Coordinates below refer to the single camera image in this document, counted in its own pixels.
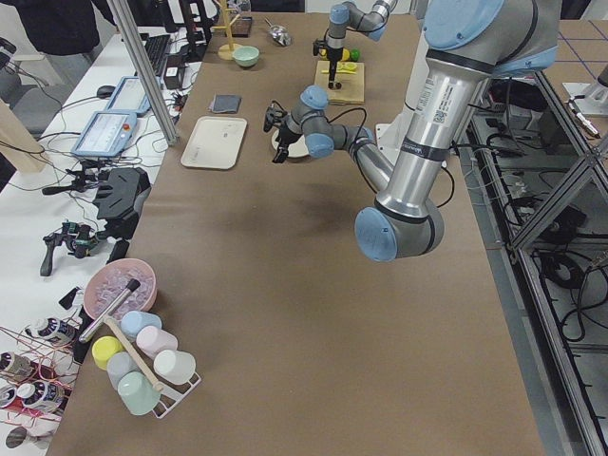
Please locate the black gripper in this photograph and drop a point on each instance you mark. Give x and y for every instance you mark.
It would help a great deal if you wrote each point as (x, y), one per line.
(334, 56)
(287, 132)

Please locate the mint green bowl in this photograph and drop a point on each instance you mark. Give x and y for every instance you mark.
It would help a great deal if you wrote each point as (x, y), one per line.
(246, 56)

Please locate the yellow plastic knife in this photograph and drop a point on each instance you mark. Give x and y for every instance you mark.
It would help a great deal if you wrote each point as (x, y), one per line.
(340, 71)

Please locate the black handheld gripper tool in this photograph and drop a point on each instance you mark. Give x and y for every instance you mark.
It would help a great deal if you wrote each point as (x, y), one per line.
(79, 238)

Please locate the pink bowl with ice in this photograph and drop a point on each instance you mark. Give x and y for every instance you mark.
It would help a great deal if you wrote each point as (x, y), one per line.
(112, 279)

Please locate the wooden cup stand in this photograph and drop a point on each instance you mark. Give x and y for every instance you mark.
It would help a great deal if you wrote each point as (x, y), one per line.
(228, 17)

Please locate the beige round plate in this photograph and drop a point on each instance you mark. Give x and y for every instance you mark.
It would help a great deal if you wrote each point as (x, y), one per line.
(297, 150)

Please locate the grey plastic cup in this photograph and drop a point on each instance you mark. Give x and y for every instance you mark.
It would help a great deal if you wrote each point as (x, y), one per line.
(118, 366)

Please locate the metal muddler in bowl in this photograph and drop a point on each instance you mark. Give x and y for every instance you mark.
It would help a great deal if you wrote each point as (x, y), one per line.
(131, 286)

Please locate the blue plastic cup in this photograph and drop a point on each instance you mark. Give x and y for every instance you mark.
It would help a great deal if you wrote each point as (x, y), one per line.
(134, 321)

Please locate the white cup rack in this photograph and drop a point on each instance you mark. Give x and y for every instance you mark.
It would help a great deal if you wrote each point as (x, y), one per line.
(171, 395)

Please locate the mint plastic cup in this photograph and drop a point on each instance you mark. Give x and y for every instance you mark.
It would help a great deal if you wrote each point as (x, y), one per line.
(137, 393)

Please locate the grey folded cloth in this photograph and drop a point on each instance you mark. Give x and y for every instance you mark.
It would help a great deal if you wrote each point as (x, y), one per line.
(225, 104)

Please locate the yellow plastic cup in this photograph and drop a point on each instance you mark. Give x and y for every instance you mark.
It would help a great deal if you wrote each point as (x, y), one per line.
(104, 348)

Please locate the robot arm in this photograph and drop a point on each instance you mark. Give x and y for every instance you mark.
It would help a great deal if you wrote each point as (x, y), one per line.
(467, 43)
(347, 16)

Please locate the white plastic cup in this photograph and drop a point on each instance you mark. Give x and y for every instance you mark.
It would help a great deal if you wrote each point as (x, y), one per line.
(175, 366)

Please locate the pink plastic cup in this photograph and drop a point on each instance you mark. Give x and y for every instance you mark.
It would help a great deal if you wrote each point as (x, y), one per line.
(152, 340)

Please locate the cream rabbit tray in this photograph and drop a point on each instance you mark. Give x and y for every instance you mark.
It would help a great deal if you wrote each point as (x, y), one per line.
(214, 143)

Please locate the aluminium frame post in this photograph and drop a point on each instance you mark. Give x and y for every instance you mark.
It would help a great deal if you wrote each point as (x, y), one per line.
(135, 48)

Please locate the black framed tray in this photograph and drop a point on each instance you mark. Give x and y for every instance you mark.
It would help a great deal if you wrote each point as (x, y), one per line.
(241, 28)

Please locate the blue teach pendant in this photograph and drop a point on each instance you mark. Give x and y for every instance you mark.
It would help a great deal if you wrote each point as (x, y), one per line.
(129, 95)
(106, 134)

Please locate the steel scoop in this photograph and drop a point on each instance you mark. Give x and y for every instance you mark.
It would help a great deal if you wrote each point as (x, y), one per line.
(278, 33)

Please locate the bamboo cutting board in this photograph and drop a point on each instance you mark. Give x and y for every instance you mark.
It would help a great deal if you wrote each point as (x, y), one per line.
(352, 91)

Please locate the black stand block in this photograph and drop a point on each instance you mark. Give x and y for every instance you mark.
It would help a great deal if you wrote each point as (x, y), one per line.
(120, 200)

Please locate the blue teach pendant near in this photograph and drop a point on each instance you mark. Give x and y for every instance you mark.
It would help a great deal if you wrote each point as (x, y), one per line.
(106, 134)

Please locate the blue teach pendant far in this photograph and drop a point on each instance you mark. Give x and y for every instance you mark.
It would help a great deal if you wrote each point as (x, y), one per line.
(129, 95)

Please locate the black keyboard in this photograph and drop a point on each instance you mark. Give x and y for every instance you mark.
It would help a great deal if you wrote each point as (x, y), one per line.
(156, 48)

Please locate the lemon slice upper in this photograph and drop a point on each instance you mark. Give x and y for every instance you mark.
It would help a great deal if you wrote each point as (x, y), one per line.
(349, 66)

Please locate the green lime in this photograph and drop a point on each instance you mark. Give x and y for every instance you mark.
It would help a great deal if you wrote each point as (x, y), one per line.
(355, 55)

